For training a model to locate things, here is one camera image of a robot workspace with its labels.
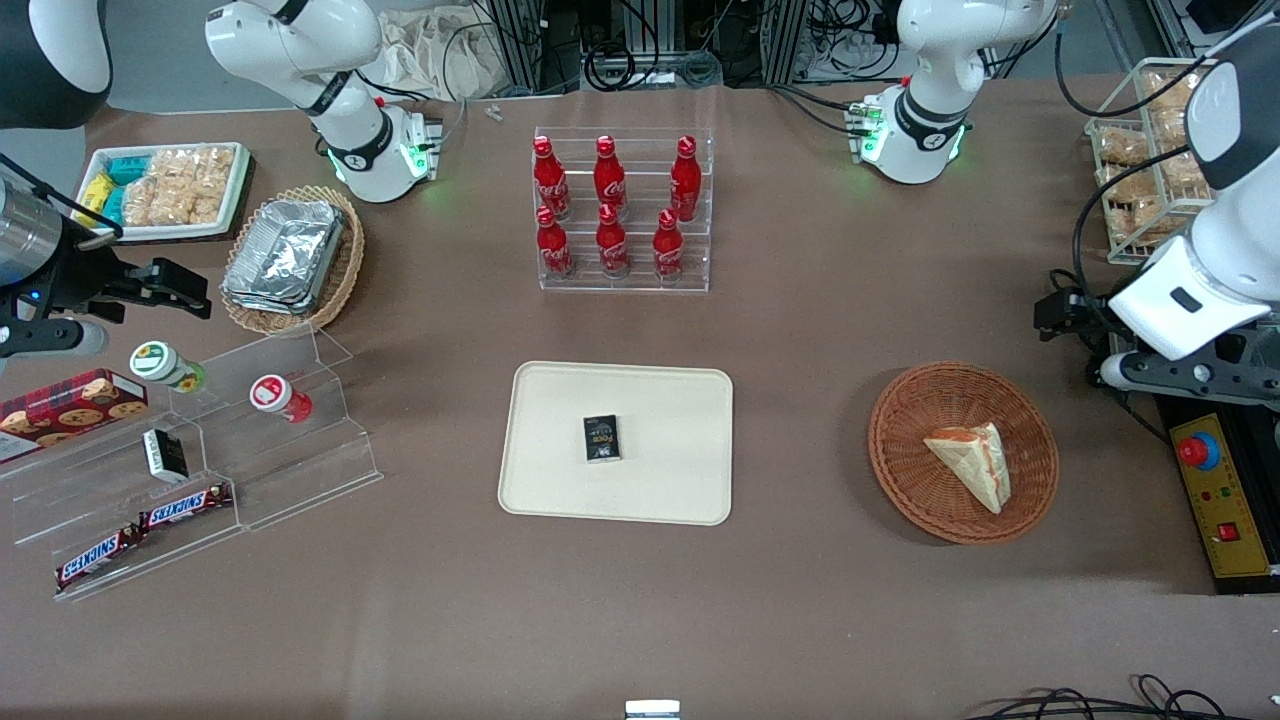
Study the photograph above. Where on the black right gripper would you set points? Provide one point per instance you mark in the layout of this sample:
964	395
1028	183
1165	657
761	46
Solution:
78	277

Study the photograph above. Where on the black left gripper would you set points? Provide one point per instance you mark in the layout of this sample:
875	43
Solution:
1087	318

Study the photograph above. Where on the triangle sandwich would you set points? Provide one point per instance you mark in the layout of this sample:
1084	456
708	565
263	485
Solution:
975	462

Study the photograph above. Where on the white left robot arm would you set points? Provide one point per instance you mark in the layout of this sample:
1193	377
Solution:
920	120

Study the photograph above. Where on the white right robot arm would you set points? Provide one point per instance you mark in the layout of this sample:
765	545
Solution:
350	150

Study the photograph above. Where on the white rectangular snack tray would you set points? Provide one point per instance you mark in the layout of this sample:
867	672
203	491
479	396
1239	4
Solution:
235	195

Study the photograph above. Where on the oval tan wicker basket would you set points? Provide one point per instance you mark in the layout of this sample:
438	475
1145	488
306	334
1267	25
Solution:
345	270

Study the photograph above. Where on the round brown wicker basket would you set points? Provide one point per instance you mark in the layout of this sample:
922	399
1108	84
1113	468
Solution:
910	470

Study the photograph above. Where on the cream plastic tray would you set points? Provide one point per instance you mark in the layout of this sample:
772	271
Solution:
660	490

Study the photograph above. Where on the green capped drink bottle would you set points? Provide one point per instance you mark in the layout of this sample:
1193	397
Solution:
160	364

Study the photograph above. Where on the clear rice cracker bag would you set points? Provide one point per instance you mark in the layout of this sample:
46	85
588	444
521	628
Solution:
165	205
195	168

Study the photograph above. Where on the stacked aluminium foil trays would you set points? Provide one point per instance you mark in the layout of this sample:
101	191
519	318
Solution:
285	255

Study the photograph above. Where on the wrapped bread pack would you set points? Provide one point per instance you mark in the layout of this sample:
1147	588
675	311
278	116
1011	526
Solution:
1120	147
1170	90
1130	205

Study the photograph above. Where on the yellow snack pack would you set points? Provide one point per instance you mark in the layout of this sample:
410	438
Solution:
95	193

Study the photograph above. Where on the teal snack pack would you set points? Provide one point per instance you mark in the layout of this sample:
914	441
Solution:
128	169

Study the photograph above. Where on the red capped drink bottle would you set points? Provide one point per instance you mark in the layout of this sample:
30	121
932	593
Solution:
275	396

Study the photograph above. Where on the red cookie box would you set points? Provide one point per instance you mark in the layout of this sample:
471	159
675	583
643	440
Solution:
70	408

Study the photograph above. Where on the small black white box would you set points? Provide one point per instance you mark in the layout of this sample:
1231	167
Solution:
164	455

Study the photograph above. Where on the clear acrylic stepped shelf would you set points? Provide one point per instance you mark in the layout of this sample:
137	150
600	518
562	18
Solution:
300	470

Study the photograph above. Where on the snickers chocolate bar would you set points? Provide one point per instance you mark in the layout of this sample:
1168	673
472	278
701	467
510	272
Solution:
98	558
185	505

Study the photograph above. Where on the yellow emergency stop box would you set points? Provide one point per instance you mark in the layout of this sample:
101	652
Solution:
1260	596
1225	500

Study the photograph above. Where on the beige crumpled cloth bag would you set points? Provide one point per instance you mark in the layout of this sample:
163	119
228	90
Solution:
440	55

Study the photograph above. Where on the red cola bottle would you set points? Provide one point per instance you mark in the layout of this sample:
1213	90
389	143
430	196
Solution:
550	180
609	178
685	180
553	248
612	246
668	250

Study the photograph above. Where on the small black snack box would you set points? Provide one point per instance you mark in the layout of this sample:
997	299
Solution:
602	438

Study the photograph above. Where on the clear acrylic bottle rack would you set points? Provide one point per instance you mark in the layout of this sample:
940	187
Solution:
640	160

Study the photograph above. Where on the white grey device edge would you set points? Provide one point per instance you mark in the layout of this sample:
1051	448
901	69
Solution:
652	710

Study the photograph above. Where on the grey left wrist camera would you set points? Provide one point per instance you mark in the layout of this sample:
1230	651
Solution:
1180	378

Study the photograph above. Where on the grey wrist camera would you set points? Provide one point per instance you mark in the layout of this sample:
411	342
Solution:
55	338
1180	378

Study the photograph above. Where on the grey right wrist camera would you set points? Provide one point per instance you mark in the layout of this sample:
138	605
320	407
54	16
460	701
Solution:
55	338

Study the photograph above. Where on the aluminium frame rack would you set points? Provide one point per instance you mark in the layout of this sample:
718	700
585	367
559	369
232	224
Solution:
540	45

